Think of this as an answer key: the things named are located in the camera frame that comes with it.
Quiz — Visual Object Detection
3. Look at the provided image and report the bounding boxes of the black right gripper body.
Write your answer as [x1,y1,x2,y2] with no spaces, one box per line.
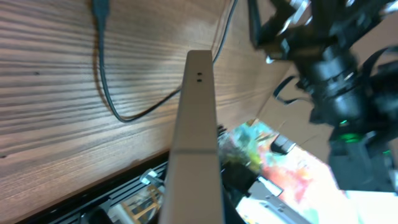
[247,0,330,60]

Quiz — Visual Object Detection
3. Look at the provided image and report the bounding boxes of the blue screen Galaxy smartphone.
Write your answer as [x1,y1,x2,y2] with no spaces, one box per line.
[159,50,224,224]

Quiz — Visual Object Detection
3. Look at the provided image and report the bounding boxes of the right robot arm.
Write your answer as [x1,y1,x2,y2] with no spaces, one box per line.
[248,0,397,192]

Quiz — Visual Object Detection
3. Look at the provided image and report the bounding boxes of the colourful painted mat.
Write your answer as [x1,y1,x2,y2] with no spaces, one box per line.
[218,120,363,223]

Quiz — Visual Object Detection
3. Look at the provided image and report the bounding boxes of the black USB charging cable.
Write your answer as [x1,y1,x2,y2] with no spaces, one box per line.
[91,0,239,124]

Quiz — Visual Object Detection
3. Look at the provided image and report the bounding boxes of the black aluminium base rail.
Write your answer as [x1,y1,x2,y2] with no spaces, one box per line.
[20,151,169,223]

